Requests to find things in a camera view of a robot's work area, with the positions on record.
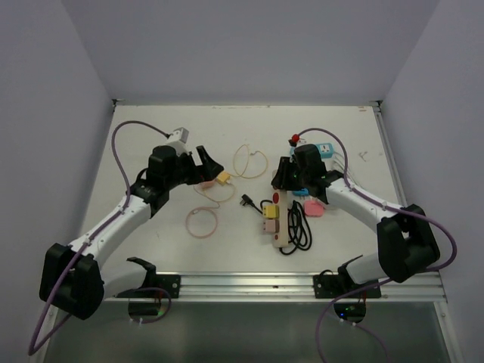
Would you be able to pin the blue plug adapter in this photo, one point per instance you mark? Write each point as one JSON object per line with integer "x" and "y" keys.
{"x": 301, "y": 193}

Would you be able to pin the pink charger plug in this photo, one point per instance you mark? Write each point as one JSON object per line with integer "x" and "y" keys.
{"x": 206, "y": 185}

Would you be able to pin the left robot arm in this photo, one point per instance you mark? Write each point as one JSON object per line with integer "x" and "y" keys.
{"x": 72, "y": 278}

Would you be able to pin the beige multicolour power strip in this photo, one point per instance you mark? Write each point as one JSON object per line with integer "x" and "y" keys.
{"x": 281, "y": 237}

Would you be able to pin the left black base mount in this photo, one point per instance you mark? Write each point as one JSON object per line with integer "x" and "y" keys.
{"x": 170, "y": 283}

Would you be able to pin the pale pink multi-port adapter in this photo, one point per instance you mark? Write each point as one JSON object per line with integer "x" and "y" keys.
{"x": 270, "y": 226}

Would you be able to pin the pink plug adapter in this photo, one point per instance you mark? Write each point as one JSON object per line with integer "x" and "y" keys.
{"x": 313, "y": 209}

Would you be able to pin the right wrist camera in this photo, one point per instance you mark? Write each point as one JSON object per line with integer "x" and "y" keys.
{"x": 296, "y": 140}

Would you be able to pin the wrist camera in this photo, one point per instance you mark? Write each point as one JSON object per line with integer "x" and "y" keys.
{"x": 296, "y": 140}
{"x": 178, "y": 140}

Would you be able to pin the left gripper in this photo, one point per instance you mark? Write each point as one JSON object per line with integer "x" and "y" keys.
{"x": 208, "y": 171}

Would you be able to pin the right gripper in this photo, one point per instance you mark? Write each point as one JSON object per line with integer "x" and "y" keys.
{"x": 281, "y": 179}

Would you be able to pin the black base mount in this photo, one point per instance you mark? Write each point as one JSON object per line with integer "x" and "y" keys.
{"x": 329, "y": 285}
{"x": 170, "y": 283}

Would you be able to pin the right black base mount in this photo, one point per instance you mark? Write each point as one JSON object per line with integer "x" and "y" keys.
{"x": 329, "y": 285}

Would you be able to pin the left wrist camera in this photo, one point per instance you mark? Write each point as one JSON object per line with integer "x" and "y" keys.
{"x": 178, "y": 140}

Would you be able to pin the yellow charger plug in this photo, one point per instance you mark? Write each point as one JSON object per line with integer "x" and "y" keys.
{"x": 224, "y": 178}

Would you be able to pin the yellow multi-port adapter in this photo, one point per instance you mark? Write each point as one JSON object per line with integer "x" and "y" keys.
{"x": 271, "y": 211}

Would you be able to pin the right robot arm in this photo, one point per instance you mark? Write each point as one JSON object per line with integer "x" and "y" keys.
{"x": 405, "y": 242}

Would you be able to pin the teal power strip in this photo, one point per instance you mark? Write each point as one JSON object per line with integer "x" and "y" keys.
{"x": 319, "y": 151}

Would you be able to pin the aluminium front rail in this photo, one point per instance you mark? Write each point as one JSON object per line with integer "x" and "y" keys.
{"x": 425, "y": 287}

